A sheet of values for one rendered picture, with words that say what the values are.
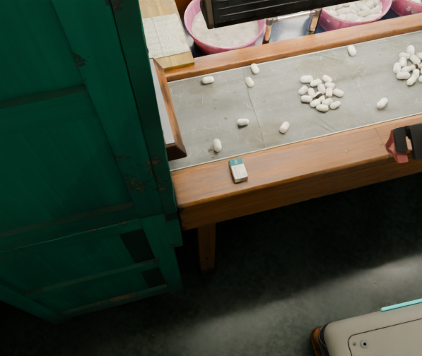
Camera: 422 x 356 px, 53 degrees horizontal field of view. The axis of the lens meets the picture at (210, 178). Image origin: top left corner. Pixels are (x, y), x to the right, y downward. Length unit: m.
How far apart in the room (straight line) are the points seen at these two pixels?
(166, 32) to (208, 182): 0.53
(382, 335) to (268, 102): 0.85
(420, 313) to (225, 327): 0.71
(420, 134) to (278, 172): 0.39
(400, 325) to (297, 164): 0.71
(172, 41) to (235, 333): 1.11
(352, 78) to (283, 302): 0.92
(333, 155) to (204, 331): 0.91
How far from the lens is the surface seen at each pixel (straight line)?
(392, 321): 1.59
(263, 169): 1.11
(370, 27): 1.51
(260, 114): 1.24
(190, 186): 1.08
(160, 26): 1.41
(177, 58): 1.32
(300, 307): 1.80
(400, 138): 0.87
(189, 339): 1.75
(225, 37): 1.45
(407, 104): 1.38
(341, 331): 1.53
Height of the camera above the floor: 1.74
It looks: 63 degrees down
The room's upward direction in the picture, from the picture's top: straight up
